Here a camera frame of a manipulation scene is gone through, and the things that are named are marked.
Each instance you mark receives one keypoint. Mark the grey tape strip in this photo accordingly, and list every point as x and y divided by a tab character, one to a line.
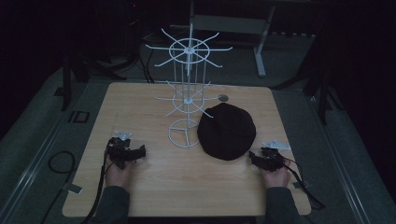
300	184
74	188

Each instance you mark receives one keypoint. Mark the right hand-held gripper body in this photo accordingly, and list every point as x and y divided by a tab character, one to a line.
271	155

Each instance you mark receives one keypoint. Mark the black hat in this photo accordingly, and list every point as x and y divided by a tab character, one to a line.
226	132

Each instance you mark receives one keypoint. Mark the person's left hand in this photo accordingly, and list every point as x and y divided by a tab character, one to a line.
117	176

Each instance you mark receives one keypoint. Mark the black rectangular floor frame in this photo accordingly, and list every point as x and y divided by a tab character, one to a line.
79	116

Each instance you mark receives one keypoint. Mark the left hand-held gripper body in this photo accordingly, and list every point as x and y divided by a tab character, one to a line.
120	148

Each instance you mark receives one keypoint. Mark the person's right hand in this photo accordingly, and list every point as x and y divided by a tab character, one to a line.
276	177

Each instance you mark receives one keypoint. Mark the black metal stand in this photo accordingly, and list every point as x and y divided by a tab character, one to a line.
322	93
67	84

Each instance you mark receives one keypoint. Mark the grey metal desk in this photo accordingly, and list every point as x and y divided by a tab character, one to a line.
236	24

